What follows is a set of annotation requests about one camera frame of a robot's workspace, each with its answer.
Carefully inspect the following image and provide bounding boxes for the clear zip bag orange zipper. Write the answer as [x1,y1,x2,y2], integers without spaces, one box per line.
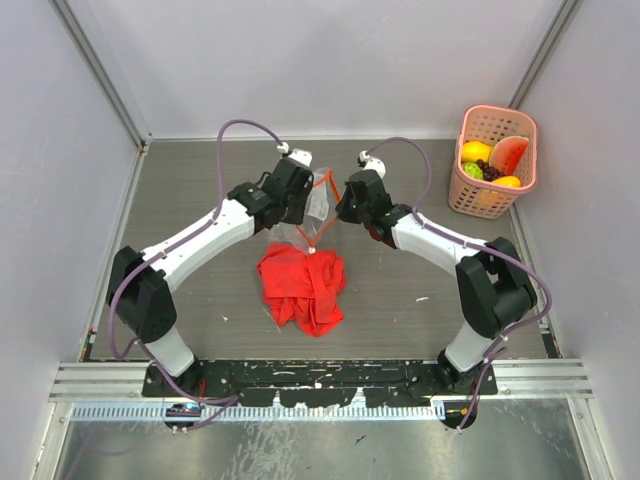
[267,167,341,254]

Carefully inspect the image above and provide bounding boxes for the green custard apple toy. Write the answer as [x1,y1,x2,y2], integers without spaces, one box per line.
[462,162,484,180]

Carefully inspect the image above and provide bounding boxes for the pink plastic basket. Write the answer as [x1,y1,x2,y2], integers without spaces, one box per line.
[448,105,537,219]

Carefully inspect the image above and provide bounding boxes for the watermelon slice toy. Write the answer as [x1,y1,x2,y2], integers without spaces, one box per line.
[489,136,530,175]

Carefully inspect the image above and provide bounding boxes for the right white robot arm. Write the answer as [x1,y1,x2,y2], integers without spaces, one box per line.
[336,169,537,394]

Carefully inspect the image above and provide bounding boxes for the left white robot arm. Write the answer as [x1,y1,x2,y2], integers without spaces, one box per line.
[106,149,313,396]

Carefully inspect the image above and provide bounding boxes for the red crumpled cloth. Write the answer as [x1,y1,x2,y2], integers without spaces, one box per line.
[256,243,347,337]

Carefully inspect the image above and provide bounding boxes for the yellow lemon toy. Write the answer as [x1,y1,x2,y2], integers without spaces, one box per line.
[460,141,493,163]

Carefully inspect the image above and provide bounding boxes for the dark purple grapes toy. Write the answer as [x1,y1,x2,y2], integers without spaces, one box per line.
[476,159,505,182]

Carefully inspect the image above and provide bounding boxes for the orange mango toy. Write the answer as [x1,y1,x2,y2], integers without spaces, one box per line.
[493,176,521,188]

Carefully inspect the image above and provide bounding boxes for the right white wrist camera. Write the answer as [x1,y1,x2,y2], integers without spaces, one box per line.
[357,150,386,179]

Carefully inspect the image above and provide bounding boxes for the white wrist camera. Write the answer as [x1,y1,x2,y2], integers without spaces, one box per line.
[276,142,313,169]
[357,150,386,179]

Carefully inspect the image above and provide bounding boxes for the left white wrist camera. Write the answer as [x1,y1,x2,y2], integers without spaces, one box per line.
[276,142,313,169]

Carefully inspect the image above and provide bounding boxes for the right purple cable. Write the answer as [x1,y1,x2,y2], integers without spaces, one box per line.
[357,137,554,434]

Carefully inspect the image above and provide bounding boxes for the purple cable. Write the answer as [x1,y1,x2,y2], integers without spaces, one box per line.
[357,137,554,434]
[108,118,291,431]

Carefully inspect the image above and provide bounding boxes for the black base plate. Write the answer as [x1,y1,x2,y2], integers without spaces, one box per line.
[142,358,499,407]

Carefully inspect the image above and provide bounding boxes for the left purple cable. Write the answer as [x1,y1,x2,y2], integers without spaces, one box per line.
[108,118,291,431]

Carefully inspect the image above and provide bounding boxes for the slotted cable duct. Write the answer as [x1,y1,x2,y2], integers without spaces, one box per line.
[70,402,445,422]

